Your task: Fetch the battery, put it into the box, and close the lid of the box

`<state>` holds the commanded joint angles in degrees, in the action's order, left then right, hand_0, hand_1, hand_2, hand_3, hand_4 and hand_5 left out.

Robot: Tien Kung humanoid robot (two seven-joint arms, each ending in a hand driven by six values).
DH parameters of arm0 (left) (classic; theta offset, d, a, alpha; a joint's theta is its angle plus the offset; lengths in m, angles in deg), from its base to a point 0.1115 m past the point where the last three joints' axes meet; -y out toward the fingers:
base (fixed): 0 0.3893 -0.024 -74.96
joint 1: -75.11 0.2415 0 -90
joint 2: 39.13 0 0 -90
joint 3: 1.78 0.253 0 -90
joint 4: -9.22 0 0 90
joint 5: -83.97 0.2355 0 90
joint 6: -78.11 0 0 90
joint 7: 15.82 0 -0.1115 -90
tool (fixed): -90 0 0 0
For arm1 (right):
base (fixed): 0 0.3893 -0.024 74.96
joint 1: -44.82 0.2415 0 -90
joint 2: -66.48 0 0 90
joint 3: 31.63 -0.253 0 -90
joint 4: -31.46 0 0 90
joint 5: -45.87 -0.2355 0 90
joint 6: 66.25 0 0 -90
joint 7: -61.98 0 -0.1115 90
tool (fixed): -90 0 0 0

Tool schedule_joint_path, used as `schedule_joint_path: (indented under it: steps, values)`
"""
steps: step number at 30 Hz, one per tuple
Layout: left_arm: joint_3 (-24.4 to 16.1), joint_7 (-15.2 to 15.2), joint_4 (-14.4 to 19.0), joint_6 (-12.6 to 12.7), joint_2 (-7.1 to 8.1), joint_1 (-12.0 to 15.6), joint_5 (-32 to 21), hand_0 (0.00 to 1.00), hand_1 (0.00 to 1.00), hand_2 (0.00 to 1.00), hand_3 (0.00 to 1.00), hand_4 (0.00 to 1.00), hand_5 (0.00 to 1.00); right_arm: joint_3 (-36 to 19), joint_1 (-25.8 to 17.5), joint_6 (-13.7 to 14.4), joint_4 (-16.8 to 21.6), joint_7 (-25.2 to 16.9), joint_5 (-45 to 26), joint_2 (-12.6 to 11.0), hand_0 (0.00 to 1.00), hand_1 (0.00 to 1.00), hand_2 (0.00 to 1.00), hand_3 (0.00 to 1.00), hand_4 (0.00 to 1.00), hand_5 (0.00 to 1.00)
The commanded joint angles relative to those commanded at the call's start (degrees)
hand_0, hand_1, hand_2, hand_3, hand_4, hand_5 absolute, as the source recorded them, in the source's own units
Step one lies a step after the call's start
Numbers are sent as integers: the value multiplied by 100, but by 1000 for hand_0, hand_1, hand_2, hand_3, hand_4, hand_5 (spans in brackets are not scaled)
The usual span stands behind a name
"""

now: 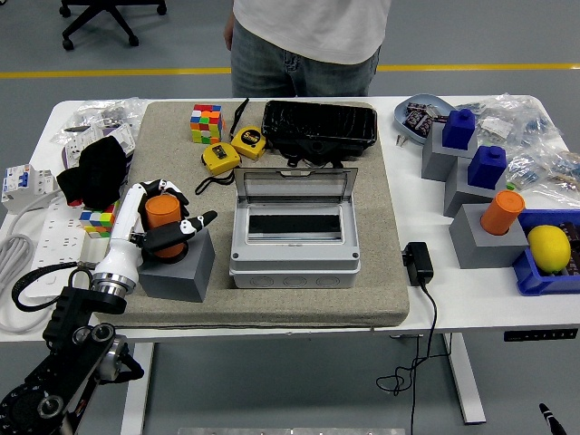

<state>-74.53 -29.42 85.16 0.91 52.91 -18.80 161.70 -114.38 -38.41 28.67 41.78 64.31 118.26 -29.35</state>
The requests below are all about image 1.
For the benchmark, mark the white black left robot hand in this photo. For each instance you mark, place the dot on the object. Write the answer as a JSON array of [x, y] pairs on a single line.
[[124, 226]]

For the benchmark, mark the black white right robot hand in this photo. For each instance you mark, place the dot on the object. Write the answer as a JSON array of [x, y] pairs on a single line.
[[550, 419]]

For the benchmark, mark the person's right hand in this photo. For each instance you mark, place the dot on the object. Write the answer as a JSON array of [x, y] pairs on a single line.
[[229, 29]]

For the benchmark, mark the orange cylinder battery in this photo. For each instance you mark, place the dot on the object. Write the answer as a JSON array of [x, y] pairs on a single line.
[[500, 213], [161, 210]]

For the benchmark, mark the grey block with round hole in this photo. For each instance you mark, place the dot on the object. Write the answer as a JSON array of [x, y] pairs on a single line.
[[181, 281]]

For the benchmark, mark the grey electrical box clear lid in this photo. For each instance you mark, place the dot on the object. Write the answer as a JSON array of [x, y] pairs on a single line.
[[294, 267]]

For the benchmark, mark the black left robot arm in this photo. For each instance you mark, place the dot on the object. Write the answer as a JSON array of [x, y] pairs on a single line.
[[68, 335]]

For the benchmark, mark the colourful puzzle cube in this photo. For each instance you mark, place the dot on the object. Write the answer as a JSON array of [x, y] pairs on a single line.
[[206, 124], [95, 219]]

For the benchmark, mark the black cloth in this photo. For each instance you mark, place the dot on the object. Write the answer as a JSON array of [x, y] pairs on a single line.
[[95, 172]]

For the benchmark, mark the white power strip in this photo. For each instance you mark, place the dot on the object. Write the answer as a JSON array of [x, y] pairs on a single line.
[[59, 235]]

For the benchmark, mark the person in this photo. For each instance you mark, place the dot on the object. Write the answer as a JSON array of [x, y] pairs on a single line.
[[308, 27]]

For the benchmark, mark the black table control panel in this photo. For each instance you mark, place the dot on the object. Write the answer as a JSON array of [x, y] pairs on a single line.
[[539, 335]]

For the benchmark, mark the white packaged part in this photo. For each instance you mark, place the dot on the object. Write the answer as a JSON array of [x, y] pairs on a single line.
[[123, 138]]

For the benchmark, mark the white table leg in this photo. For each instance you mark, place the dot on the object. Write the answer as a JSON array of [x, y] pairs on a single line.
[[466, 385], [136, 385]]

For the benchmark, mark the white circuit breaker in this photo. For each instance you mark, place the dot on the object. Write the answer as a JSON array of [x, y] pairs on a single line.
[[22, 181]]

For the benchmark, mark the yellow tape measure round label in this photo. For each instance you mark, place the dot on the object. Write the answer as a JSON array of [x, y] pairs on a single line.
[[248, 140]]

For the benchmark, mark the clear plastic parts bags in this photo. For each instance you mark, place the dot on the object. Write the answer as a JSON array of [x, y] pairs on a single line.
[[109, 111]]

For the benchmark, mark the black plastic case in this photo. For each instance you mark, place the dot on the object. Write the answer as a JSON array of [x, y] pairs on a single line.
[[317, 120]]

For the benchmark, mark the black office chair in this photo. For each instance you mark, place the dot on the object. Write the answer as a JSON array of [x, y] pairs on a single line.
[[97, 13]]

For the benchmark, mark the blue storage bin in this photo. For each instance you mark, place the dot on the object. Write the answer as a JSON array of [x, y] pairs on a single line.
[[530, 276]]

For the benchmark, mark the grey-brown mat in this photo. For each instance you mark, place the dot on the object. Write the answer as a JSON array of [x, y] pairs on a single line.
[[272, 308]]

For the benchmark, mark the yellow lemon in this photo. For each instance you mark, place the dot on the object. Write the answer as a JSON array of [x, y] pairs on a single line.
[[548, 249]]

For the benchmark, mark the grey holder block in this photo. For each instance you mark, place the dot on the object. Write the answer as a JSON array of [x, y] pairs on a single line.
[[437, 163], [476, 244], [457, 199]]

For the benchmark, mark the blue-grey dish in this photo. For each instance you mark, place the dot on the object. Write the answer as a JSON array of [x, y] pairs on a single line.
[[401, 124]]

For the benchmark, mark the black power adapter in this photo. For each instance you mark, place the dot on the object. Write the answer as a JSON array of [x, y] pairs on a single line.
[[419, 265]]

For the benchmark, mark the small metal screws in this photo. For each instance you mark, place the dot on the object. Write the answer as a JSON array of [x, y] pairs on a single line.
[[401, 140]]

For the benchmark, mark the dark wrapped packets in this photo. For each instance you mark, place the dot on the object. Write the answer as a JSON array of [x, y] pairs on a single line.
[[419, 120]]

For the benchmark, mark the blue block with knob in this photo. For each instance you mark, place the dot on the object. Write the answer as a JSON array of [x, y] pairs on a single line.
[[458, 129], [487, 170]]

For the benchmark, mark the clear bags of components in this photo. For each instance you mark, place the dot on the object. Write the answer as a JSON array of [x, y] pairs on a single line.
[[530, 131]]

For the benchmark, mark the white wall socket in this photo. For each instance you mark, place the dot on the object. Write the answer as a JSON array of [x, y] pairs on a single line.
[[74, 148]]

